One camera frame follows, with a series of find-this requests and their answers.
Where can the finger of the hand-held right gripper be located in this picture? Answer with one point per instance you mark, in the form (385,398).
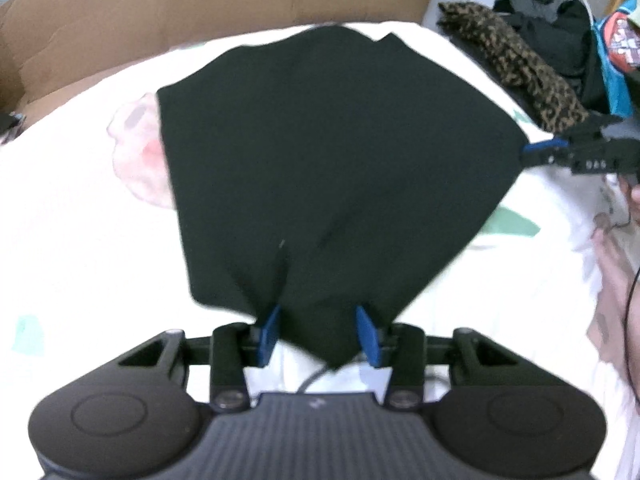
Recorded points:
(545,150)

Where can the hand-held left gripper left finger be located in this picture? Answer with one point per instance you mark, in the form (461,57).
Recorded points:
(267,340)

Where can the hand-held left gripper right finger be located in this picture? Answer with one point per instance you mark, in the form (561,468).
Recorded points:
(370,340)

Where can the plain black garment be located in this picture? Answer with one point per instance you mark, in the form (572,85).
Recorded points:
(325,160)

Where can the person's right hand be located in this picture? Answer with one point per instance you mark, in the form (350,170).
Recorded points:
(632,200)

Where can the leopard print garment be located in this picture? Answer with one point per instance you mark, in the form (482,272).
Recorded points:
(510,55)

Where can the teal printed bag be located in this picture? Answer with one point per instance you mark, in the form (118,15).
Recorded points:
(620,50)

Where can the black clothing pile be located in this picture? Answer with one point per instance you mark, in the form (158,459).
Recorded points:
(560,30)

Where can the cream bear-print blanket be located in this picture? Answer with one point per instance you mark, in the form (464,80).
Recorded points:
(75,210)

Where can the low folded cardboard sheet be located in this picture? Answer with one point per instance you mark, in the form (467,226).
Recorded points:
(200,0)

